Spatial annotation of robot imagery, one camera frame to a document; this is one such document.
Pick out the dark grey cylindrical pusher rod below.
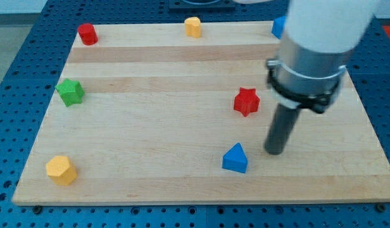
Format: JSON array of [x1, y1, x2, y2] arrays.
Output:
[[264, 104, 301, 155]]

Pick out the red star block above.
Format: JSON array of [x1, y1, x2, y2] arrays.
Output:
[[234, 87, 260, 117]]

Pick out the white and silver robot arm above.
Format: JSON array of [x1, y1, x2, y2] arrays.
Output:
[[264, 0, 380, 155]]

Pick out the green star block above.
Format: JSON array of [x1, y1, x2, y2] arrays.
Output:
[[55, 79, 85, 107]]

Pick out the blue pentagon block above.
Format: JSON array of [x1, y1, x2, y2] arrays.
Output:
[[222, 142, 248, 173]]

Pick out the blue cube block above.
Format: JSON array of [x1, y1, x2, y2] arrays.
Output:
[[271, 16, 286, 39]]

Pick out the yellow heart block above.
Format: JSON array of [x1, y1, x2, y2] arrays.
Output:
[[184, 16, 201, 38]]

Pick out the light wooden board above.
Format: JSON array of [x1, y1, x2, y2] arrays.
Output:
[[13, 22, 390, 206]]

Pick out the red cylinder block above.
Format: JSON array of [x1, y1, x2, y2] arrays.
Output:
[[77, 23, 98, 46]]

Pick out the yellow hexagon block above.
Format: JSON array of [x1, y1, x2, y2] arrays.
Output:
[[46, 156, 78, 186]]

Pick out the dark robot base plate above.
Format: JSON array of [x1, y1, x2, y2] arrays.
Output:
[[168, 0, 236, 11]]

